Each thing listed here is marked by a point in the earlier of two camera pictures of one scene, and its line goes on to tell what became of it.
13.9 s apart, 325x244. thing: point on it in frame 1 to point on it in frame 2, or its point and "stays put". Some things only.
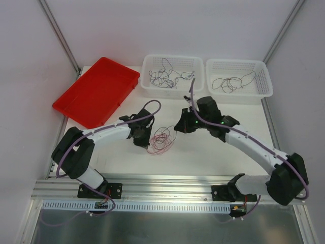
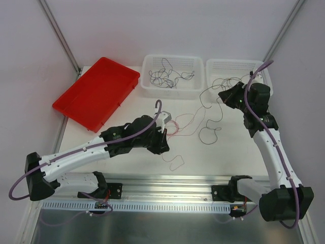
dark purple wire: (166, 77) stays put
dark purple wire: (162, 79) stays put
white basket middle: (171, 77) stays put
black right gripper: (183, 123) to (234, 94)
